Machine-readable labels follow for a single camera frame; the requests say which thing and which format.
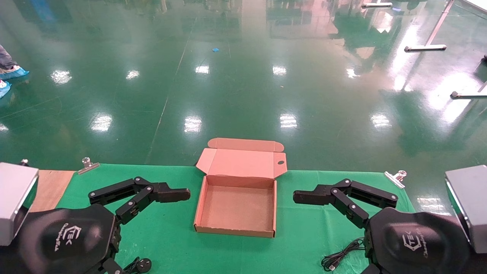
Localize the black usb cable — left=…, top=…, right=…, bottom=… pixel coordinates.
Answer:
left=321, top=238, right=366, bottom=271

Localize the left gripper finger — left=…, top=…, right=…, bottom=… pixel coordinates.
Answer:
left=88, top=177, right=191, bottom=225

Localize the brown cardboard mailer box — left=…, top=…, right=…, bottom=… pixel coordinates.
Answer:
left=194, top=138, right=288, bottom=238

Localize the silver binder clamp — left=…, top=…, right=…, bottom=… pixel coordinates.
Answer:
left=384, top=170, right=407, bottom=189
left=78, top=157, right=100, bottom=175

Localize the green table cloth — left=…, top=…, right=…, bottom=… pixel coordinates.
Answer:
left=57, top=164, right=417, bottom=274

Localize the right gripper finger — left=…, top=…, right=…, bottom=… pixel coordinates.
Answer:
left=293, top=178, right=399, bottom=229

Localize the white table top edge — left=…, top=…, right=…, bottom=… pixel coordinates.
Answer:
left=460, top=0, right=487, bottom=14

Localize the white table leg frame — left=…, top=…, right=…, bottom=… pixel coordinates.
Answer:
left=404, top=0, right=455, bottom=52

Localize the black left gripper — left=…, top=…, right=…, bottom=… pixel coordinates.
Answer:
left=17, top=204, right=124, bottom=274

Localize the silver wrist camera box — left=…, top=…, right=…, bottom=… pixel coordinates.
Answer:
left=445, top=165, right=487, bottom=254
left=0, top=162, right=39, bottom=247

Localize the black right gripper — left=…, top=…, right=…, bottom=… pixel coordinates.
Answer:
left=360, top=207, right=471, bottom=274

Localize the black charger plug with cable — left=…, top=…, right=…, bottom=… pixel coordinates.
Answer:
left=124, top=257, right=153, bottom=274

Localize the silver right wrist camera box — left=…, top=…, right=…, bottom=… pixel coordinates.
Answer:
left=445, top=165, right=487, bottom=254

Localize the grey trouser leg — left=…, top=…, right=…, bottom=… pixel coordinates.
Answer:
left=0, top=44, right=18, bottom=71

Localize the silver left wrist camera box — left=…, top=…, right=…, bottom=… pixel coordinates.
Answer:
left=0, top=162, right=39, bottom=247

